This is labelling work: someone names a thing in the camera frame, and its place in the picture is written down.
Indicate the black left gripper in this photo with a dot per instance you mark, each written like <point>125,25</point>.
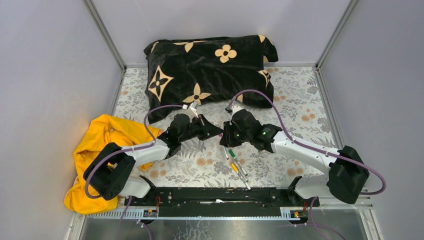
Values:
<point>207,129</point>

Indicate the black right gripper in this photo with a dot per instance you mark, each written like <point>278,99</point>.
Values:
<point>226,140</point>

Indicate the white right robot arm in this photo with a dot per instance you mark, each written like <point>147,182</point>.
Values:
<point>343,176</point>

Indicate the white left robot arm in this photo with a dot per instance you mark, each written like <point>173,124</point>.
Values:
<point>110,172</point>

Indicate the green cap marker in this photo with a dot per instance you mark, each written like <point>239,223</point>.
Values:
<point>239,165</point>

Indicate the yellow cap marker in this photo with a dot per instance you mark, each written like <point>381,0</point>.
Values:
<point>241,176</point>

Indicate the black floral pillow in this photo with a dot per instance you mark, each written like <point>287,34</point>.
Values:
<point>208,70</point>

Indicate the yellow cloth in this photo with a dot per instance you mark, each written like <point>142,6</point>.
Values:
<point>103,130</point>

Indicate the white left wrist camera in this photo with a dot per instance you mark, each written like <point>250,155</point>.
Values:
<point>191,109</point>

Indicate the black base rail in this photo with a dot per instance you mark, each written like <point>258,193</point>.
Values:
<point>195,202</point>

